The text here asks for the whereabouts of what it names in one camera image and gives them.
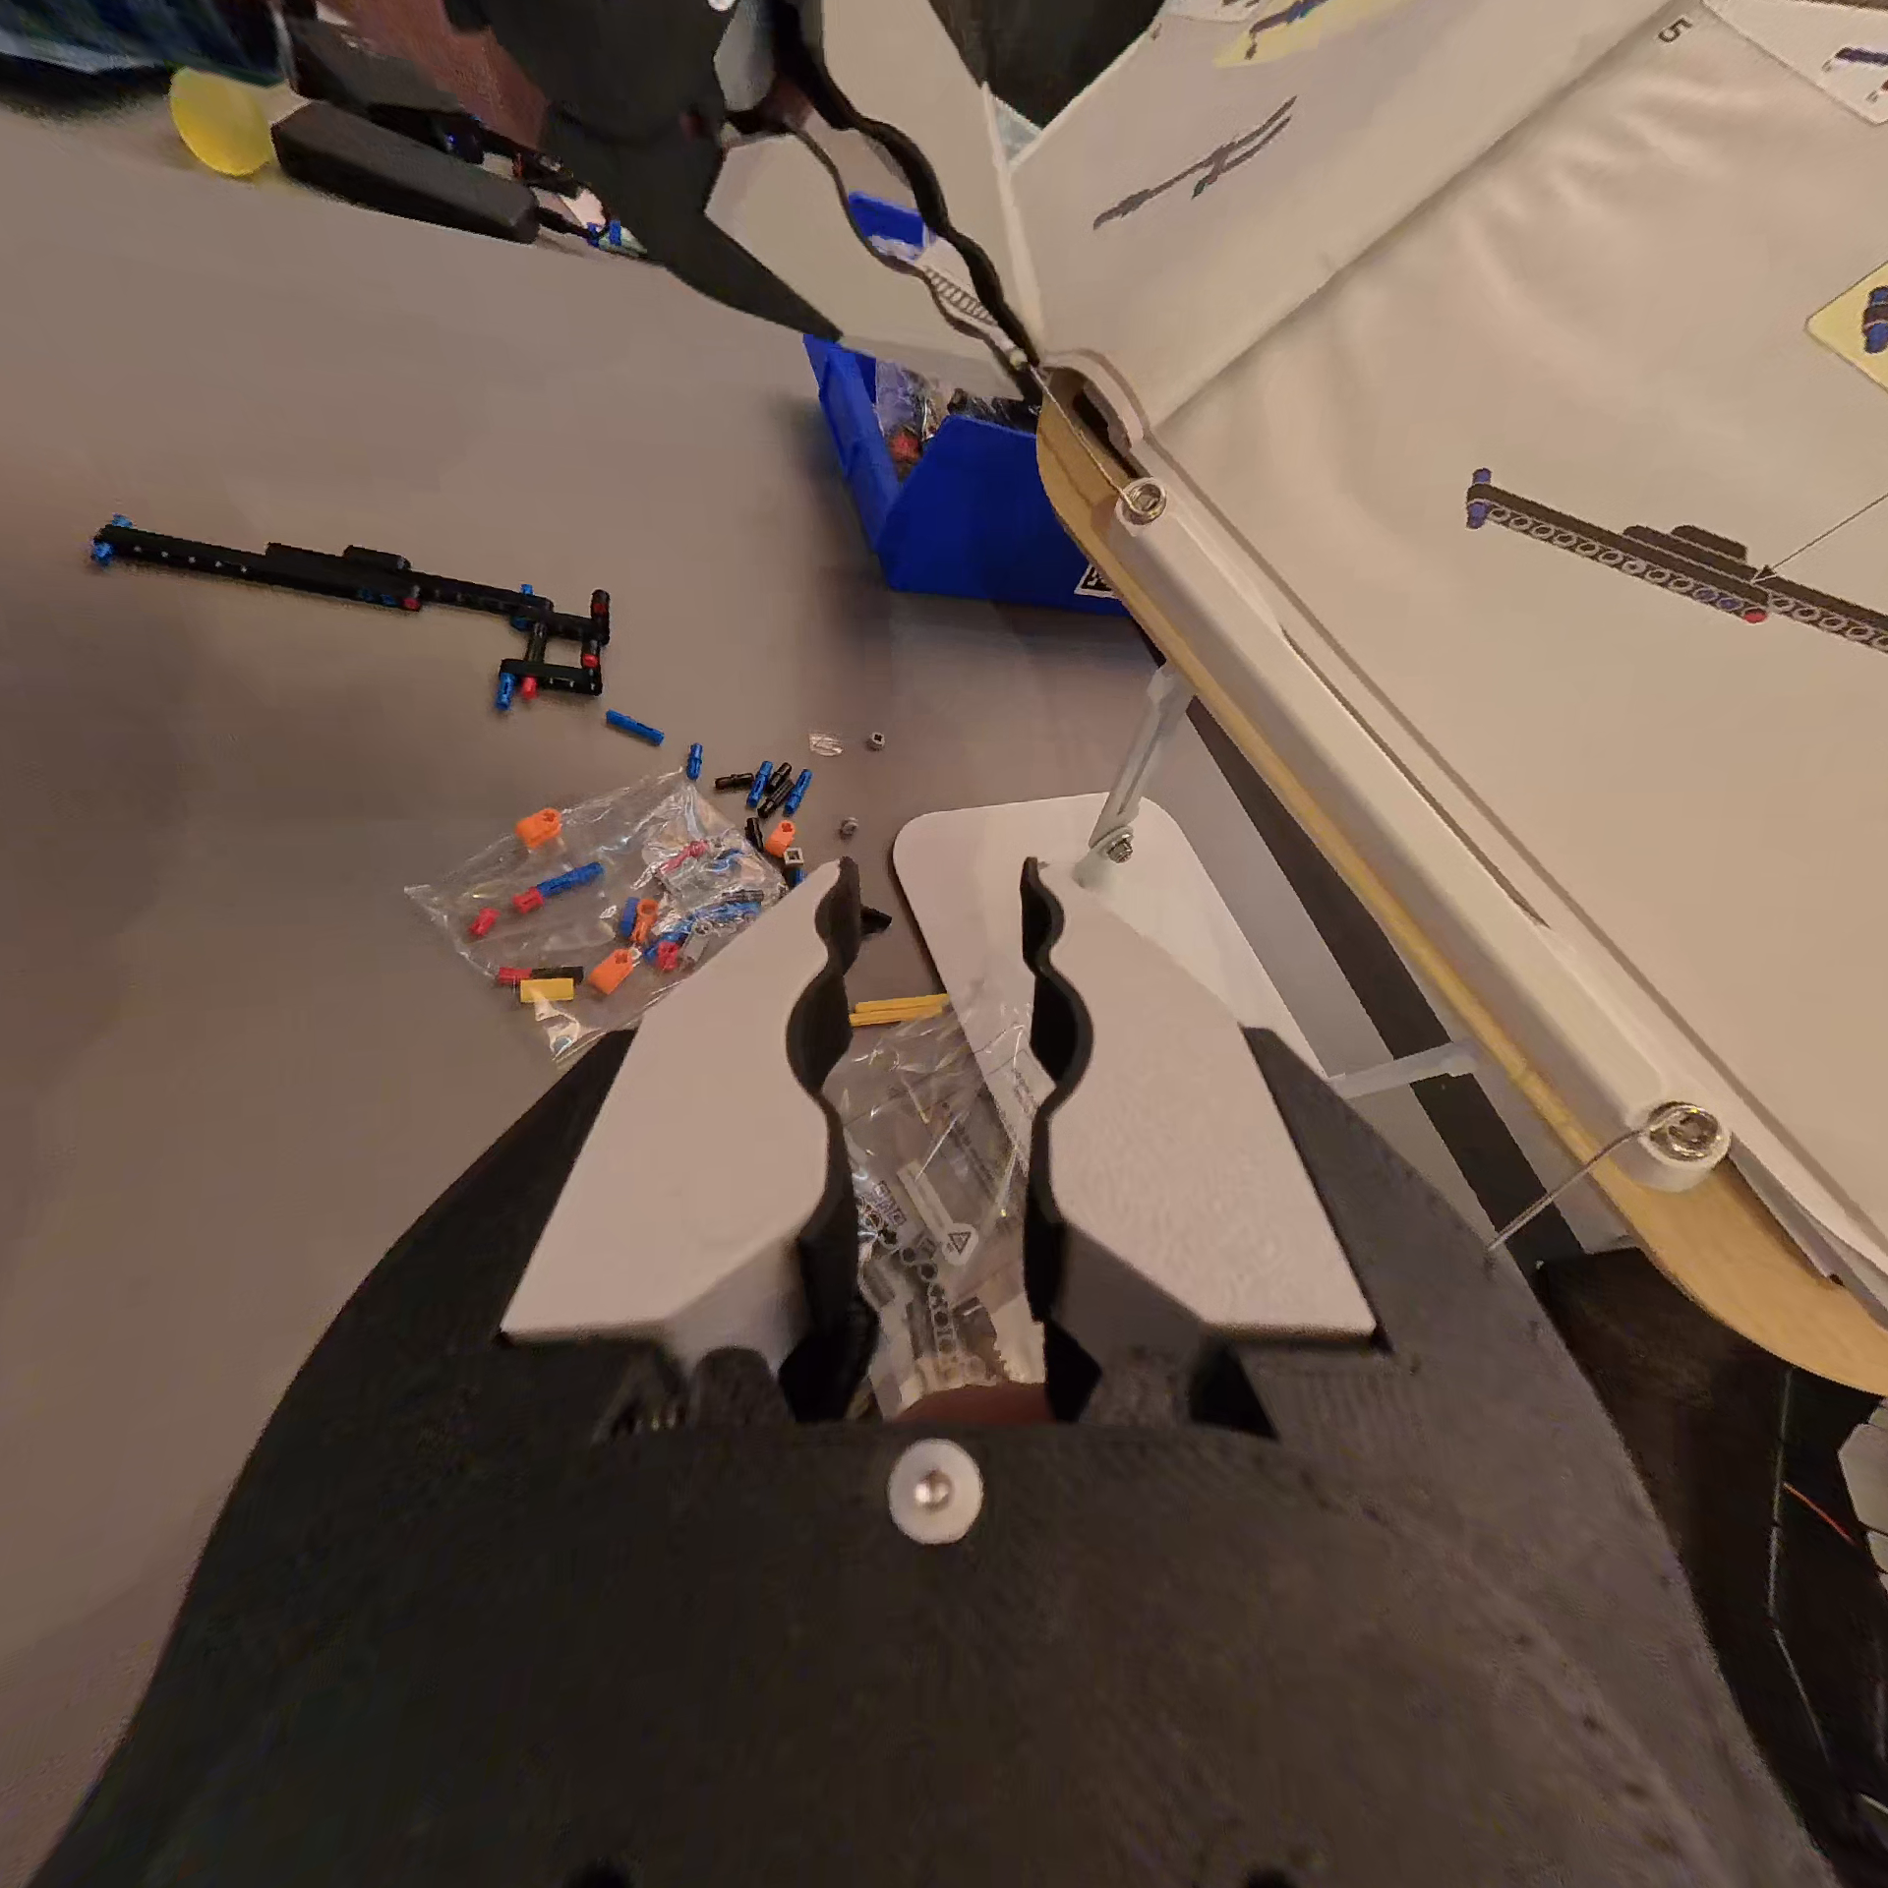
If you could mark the clear bag of colourful parts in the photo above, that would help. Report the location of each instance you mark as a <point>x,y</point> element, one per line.
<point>588,917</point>

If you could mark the instruction booklet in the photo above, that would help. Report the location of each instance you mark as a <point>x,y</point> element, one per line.
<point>1474,296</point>

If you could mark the white wooden book stand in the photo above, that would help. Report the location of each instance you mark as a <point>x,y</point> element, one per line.
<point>1269,656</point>

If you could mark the black power adapter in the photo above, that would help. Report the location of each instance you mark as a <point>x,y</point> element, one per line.
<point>398,175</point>

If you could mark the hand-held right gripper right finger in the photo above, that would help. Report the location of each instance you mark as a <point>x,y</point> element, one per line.
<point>1195,1180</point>

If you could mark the yellow toy bar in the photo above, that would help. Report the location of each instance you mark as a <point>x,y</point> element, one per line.
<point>899,1011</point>

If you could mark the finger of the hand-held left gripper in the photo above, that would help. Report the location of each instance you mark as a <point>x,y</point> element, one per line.
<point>780,223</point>
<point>916,87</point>

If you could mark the blue storage bin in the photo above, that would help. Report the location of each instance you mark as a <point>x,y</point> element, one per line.
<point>974,513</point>

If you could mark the blue plastic bag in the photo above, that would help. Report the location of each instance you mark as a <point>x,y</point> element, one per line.
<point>86,31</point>

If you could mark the yellow disc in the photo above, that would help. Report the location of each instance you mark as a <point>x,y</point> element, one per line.
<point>222,125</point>

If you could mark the clear bag of dark parts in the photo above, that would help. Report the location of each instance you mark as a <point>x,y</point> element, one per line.
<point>929,1180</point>

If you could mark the grey desk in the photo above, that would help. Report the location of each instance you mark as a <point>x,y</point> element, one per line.
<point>295,369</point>

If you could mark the black toy beam assembly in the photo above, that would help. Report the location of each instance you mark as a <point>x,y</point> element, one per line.
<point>295,562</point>

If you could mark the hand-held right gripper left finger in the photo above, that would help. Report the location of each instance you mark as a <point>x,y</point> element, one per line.
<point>694,1166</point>

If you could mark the black box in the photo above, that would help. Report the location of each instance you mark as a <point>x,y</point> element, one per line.
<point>370,75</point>

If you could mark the long blue toy pin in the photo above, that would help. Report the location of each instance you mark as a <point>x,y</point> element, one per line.
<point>634,727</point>

